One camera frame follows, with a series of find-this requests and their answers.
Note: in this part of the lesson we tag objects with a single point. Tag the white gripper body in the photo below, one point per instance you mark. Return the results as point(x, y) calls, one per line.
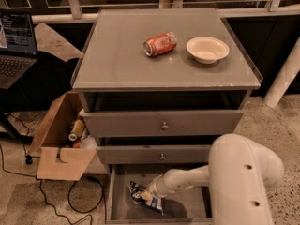
point(155, 187)

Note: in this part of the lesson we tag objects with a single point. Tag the blue chip bag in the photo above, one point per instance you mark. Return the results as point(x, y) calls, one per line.
point(135, 193)

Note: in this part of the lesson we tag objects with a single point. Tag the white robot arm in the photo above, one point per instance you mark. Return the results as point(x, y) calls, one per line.
point(238, 173)

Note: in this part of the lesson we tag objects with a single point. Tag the grey bottom drawer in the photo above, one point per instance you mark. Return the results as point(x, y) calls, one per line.
point(190, 207)

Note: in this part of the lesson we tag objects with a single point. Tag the grey drawer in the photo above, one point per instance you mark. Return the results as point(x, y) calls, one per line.
point(190, 207)
point(153, 154)
point(161, 123)

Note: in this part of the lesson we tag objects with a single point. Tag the grey middle drawer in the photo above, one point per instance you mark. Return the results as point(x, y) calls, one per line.
point(153, 154)

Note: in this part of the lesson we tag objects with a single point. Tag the grey top drawer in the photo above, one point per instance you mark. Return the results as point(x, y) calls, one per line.
point(161, 123)

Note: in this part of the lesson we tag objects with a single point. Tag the grey drawer cabinet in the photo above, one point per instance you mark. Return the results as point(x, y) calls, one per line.
point(116, 75)

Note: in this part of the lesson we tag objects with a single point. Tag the cardboard box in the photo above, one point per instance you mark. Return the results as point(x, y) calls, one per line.
point(57, 161)

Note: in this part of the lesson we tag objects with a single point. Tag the yellow bottle in box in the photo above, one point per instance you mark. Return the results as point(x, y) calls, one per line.
point(76, 130)

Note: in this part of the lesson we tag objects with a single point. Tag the crushed orange soda can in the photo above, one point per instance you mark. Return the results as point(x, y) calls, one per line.
point(160, 44)

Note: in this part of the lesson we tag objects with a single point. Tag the white paper bowl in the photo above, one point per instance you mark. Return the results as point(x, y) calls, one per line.
point(207, 50)

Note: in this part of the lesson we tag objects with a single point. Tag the black desk leg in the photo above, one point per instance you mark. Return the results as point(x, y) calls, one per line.
point(10, 133)

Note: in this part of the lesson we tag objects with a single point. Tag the open laptop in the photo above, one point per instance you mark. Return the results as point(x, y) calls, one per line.
point(18, 46)

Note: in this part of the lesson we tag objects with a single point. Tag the white pipe rail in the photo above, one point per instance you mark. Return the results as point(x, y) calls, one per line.
point(222, 12)

